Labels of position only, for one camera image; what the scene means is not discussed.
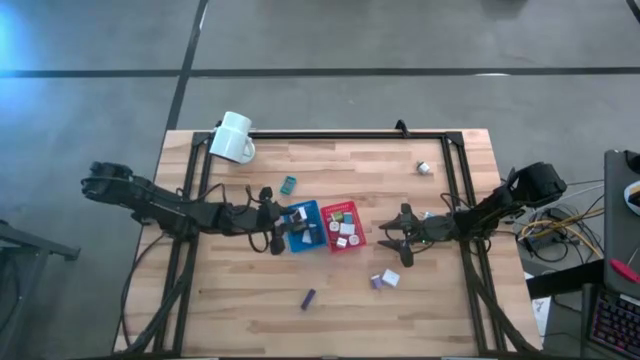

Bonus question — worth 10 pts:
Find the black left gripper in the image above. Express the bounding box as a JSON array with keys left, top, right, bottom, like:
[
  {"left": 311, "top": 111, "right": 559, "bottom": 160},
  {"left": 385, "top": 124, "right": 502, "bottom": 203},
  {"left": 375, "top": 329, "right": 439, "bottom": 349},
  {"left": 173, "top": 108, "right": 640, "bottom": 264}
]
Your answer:
[{"left": 222, "top": 186, "right": 297, "bottom": 256}]

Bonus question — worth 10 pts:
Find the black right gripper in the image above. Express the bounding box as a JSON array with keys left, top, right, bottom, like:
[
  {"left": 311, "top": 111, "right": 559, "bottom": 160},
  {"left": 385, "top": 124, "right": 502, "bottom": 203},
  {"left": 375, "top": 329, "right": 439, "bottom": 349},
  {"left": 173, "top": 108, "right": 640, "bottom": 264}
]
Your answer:
[{"left": 377, "top": 202, "right": 459, "bottom": 269}]

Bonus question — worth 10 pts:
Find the blue plastic slotted basket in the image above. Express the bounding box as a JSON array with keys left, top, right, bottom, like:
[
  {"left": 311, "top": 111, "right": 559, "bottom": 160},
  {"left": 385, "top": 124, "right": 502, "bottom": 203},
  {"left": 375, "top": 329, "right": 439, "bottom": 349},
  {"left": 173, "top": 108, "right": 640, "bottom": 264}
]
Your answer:
[{"left": 282, "top": 199, "right": 329, "bottom": 254}]

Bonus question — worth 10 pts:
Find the red plastic slotted basket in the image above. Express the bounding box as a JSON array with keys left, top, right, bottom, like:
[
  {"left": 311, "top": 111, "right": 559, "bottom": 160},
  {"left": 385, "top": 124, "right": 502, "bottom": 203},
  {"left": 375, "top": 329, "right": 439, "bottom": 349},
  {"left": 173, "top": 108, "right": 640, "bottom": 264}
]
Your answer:
[{"left": 319, "top": 200, "right": 368, "bottom": 254}]

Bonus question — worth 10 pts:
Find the white mug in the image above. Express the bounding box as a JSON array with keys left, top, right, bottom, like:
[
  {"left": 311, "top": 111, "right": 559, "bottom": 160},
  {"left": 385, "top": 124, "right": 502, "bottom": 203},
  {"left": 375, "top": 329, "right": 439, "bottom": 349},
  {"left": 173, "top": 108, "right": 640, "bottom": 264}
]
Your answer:
[{"left": 208, "top": 110, "right": 257, "bottom": 165}]

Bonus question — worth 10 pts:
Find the black power strip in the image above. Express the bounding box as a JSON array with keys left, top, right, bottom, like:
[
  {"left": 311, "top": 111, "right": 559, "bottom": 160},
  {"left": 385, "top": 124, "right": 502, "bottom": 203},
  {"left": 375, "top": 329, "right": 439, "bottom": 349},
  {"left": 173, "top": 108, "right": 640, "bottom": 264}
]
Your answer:
[{"left": 524, "top": 232, "right": 569, "bottom": 256}]

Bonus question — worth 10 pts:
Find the white paper sheet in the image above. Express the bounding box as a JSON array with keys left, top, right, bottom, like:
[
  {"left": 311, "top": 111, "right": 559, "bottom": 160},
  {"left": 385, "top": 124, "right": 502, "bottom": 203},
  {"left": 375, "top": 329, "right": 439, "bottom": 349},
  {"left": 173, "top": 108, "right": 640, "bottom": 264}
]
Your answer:
[{"left": 524, "top": 272, "right": 554, "bottom": 331}]

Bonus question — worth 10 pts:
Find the black desk beam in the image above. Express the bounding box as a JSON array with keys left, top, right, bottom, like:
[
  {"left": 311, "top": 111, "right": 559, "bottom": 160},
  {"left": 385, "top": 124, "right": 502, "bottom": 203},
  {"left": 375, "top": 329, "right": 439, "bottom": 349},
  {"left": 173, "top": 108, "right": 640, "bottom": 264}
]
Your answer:
[{"left": 525, "top": 258, "right": 606, "bottom": 300}]

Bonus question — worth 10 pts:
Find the grey side desk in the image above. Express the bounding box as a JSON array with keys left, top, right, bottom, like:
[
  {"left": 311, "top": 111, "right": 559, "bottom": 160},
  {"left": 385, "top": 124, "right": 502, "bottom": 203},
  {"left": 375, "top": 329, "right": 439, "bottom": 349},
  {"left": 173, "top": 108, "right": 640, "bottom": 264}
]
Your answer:
[{"left": 602, "top": 148, "right": 640, "bottom": 301}]

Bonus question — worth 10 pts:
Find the black backlit keyboard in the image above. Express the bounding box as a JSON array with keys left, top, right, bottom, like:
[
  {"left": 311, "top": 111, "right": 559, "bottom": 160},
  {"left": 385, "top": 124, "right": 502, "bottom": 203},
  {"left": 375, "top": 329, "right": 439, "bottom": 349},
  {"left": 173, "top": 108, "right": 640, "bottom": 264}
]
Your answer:
[{"left": 588, "top": 288, "right": 640, "bottom": 360}]

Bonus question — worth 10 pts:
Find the grey metal side stand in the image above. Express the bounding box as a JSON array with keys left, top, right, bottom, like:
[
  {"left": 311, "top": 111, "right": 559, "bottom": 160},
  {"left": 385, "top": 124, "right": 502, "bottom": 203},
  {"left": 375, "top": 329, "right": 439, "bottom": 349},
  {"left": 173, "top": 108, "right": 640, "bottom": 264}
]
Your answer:
[{"left": 0, "top": 218, "right": 82, "bottom": 351}]

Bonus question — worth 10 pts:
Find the black aluminium table frame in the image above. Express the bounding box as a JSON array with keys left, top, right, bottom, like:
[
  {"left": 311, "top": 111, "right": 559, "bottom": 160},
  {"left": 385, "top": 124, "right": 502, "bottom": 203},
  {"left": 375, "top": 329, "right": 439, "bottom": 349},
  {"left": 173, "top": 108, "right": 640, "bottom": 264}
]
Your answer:
[{"left": 149, "top": 130, "right": 529, "bottom": 357}]

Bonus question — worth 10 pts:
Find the black right cable bundle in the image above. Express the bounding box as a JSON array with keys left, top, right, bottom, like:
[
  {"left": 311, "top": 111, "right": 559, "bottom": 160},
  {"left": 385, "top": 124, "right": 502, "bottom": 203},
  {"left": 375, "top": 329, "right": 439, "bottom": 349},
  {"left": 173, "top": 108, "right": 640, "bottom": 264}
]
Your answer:
[{"left": 464, "top": 259, "right": 526, "bottom": 354}]

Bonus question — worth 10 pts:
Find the black cable bundle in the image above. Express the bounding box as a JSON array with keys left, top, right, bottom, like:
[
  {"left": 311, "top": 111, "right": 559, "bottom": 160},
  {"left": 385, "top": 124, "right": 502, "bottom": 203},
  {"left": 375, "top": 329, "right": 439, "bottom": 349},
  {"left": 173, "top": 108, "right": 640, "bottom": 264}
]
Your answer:
[
  {"left": 464, "top": 259, "right": 526, "bottom": 354},
  {"left": 119, "top": 232, "right": 201, "bottom": 354}
]

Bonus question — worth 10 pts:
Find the yellow floor cable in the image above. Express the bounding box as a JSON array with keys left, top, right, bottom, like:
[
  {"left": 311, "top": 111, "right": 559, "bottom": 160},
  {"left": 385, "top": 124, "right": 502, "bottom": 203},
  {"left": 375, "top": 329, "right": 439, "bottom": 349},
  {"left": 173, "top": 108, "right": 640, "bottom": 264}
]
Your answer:
[{"left": 519, "top": 207, "right": 604, "bottom": 259}]

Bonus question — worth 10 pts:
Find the black left cable bundle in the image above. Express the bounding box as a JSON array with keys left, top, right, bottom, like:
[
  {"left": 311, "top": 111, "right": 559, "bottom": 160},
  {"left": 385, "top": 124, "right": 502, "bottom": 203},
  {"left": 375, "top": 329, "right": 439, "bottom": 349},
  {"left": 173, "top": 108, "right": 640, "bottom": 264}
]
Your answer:
[{"left": 119, "top": 232, "right": 201, "bottom": 354}]

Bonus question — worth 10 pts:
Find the red handled tool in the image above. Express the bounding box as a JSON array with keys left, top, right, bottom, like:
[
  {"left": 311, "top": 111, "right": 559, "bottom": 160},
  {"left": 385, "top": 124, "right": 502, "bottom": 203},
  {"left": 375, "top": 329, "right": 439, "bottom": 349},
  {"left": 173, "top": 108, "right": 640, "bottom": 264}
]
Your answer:
[{"left": 609, "top": 257, "right": 640, "bottom": 285}]

